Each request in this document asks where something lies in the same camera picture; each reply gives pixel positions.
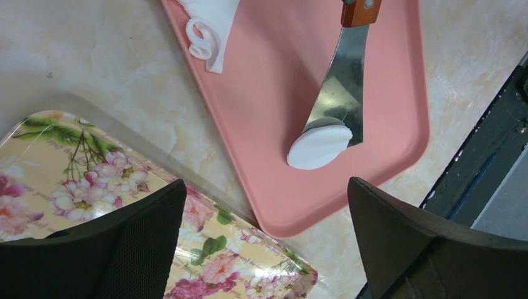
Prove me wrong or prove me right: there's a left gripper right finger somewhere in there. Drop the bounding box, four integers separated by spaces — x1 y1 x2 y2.
347 177 527 298

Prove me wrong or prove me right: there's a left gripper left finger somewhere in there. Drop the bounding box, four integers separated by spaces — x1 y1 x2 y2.
1 179 187 298

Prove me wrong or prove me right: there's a newly cut round wrapper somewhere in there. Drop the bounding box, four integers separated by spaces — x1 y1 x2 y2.
286 125 353 170

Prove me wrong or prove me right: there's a pink silicone mat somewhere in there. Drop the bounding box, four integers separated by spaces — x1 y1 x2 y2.
186 1 430 239

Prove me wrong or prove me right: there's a white dough ball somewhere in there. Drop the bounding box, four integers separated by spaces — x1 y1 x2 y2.
178 0 240 74

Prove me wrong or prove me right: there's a floral rectangular tray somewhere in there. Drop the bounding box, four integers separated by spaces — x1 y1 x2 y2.
1 111 318 298

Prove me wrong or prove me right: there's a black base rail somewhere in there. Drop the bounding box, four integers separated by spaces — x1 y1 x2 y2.
419 55 527 227

